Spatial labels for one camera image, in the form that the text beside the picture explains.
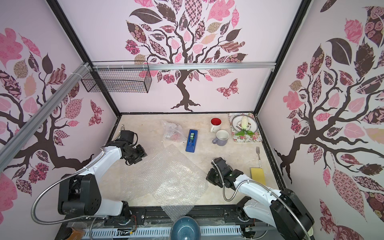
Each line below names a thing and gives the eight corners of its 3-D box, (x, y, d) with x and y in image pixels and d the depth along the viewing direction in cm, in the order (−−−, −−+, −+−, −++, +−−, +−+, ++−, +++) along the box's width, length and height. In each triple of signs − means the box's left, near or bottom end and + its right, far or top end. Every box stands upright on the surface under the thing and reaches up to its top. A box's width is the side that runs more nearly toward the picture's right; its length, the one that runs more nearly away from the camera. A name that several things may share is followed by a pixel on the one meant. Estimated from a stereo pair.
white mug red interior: (210, 133, 109) (211, 127, 103) (209, 123, 115) (210, 117, 109) (221, 133, 109) (223, 127, 103) (220, 123, 115) (221, 117, 109)
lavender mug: (212, 146, 103) (213, 139, 97) (211, 136, 108) (212, 130, 102) (227, 146, 103) (229, 139, 97) (226, 136, 108) (228, 130, 102)
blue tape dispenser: (186, 151, 100) (185, 145, 95) (190, 134, 109) (189, 128, 104) (194, 152, 99) (194, 147, 94) (197, 135, 109) (197, 129, 103)
